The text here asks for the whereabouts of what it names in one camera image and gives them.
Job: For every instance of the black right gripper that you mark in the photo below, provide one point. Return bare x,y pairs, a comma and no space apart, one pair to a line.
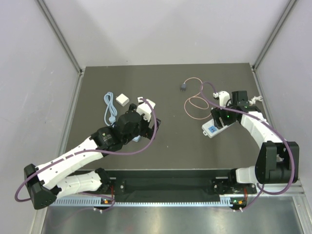
218,112

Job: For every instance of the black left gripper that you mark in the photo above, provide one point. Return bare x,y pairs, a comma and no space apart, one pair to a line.
147,132

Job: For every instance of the small white USB charger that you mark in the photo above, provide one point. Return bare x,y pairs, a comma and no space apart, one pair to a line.
122,100

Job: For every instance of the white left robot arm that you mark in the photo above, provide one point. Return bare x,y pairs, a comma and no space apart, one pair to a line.
47,182

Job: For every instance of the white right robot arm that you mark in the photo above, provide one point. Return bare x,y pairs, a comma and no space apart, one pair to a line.
277,161

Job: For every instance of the blue power strip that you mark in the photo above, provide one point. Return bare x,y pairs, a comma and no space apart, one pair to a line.
136,139

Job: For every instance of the white multicolour power strip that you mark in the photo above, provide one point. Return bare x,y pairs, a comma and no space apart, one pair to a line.
211,131

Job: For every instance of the dark grey USB charger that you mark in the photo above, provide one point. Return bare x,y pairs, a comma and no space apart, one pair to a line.
183,87

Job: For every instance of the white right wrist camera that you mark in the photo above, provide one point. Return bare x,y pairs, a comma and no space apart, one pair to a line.
223,97

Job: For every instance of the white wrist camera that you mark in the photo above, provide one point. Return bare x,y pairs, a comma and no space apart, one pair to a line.
223,97
144,110

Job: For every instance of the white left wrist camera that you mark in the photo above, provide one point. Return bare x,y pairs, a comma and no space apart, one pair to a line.
144,110

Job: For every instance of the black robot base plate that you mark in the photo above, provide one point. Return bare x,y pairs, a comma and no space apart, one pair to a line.
172,186

